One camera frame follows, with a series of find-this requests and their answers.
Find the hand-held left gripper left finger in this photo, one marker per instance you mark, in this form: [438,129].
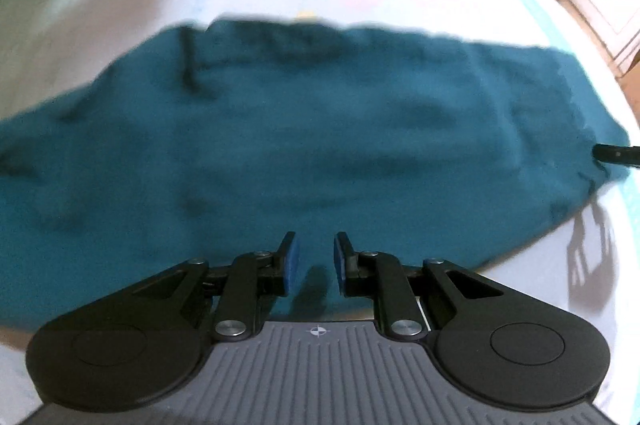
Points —
[292,262]

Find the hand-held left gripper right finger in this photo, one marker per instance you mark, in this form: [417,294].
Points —
[341,262]

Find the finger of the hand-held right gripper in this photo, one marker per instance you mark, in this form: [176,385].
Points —
[617,153]

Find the teal pants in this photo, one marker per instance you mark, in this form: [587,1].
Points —
[310,145]

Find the white cabinet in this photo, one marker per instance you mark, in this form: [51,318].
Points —
[607,5]

